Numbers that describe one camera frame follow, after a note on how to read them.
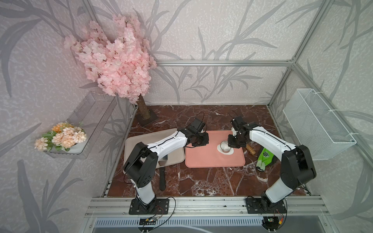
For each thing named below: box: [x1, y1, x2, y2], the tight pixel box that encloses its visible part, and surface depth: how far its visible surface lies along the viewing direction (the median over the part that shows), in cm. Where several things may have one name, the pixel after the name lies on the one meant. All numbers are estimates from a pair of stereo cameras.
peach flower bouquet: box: [33, 120, 87, 152], surface depth 50 cm
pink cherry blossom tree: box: [63, 14, 157, 123], surface depth 69 cm
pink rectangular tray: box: [185, 130, 246, 168], surface depth 92 cm
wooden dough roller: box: [245, 143, 256, 156], surface depth 95 cm
